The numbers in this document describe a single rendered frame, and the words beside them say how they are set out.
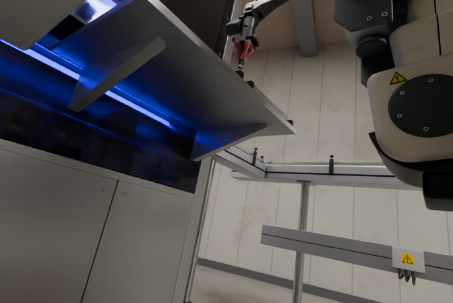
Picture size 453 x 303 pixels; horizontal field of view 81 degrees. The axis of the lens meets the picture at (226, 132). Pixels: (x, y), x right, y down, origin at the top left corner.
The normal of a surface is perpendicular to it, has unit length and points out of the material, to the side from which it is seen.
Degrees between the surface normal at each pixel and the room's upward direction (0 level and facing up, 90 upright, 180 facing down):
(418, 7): 91
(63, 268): 90
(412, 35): 90
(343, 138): 90
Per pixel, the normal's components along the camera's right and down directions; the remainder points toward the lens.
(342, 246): -0.58, -0.36
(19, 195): 0.80, -0.06
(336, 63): -0.36, -0.37
